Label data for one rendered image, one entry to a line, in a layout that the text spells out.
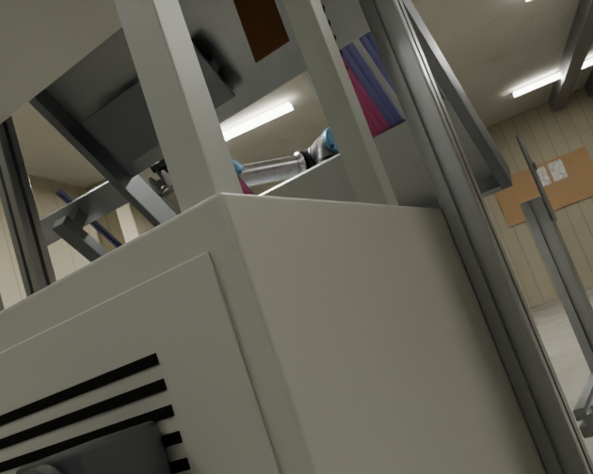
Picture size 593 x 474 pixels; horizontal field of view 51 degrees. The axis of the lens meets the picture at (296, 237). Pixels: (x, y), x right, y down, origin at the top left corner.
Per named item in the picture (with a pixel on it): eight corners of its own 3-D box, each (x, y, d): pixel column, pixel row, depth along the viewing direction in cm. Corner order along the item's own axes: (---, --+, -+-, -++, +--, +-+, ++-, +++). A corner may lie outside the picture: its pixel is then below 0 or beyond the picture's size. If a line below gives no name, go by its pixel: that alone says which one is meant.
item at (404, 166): (237, 291, 149) (240, 281, 152) (498, 178, 118) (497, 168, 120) (185, 238, 141) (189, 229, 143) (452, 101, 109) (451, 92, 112)
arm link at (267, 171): (322, 150, 223) (193, 174, 203) (334, 137, 213) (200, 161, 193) (332, 180, 221) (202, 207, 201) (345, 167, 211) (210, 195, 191)
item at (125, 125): (125, 187, 131) (134, 174, 135) (399, 21, 99) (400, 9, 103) (1, 63, 116) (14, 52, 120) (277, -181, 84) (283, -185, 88)
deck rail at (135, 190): (232, 304, 149) (238, 286, 154) (238, 301, 148) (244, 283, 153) (-6, 69, 117) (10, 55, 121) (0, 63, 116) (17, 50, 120)
